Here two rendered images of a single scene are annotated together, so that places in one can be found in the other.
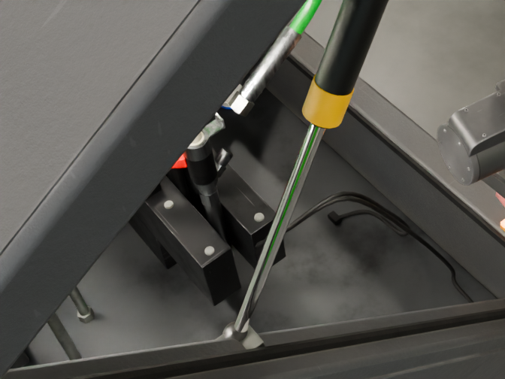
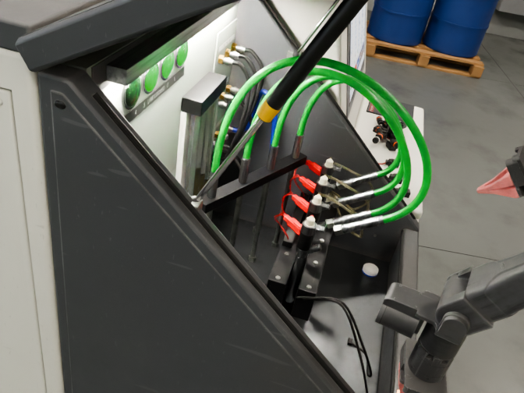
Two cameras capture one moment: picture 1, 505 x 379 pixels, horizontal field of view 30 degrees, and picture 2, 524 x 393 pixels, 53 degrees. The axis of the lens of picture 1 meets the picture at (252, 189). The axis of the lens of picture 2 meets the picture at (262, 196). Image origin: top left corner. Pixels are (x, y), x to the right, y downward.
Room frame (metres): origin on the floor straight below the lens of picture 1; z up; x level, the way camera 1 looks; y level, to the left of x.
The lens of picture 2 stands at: (-0.12, -0.35, 1.70)
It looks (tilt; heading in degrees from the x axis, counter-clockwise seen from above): 34 degrees down; 35
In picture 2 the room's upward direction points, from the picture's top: 11 degrees clockwise
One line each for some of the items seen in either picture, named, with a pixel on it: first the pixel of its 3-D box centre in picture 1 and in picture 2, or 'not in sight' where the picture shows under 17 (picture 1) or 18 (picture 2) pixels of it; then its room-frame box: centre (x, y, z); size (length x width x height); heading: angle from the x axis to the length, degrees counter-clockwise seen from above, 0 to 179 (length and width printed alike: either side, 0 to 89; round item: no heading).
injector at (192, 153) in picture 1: (219, 196); (303, 265); (0.61, 0.04, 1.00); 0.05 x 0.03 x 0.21; 117
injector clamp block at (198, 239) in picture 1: (167, 186); (301, 260); (0.71, 0.10, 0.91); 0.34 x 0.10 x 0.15; 27
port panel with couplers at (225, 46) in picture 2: not in sight; (225, 95); (0.70, 0.39, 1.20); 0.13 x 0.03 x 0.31; 27
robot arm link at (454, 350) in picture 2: not in sight; (440, 331); (0.51, -0.26, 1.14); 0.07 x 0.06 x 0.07; 105
